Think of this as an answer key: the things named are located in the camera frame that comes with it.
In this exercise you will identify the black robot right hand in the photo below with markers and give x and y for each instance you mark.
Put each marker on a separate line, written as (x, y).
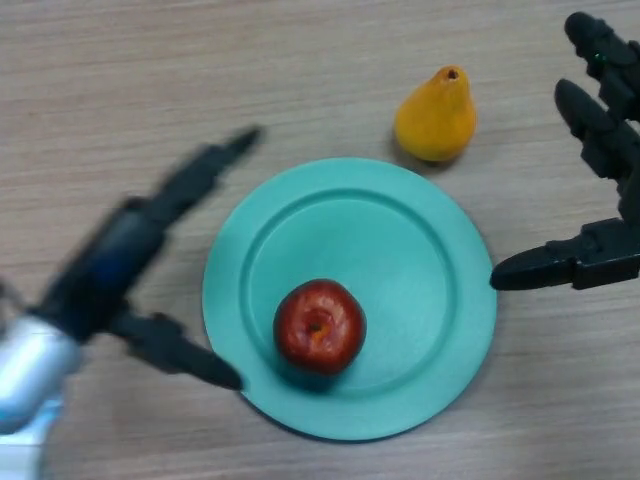
(605, 255)

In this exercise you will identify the yellow orange pear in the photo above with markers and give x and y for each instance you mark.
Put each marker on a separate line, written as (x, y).
(435, 120)

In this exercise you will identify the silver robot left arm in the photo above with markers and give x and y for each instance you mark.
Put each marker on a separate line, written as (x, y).
(30, 365)

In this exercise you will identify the red apple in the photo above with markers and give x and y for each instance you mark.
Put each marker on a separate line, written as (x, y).
(320, 327)

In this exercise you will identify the green round plate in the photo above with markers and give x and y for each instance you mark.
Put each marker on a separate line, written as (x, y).
(390, 250)

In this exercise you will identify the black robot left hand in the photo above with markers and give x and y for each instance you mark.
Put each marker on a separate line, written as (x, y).
(115, 250)

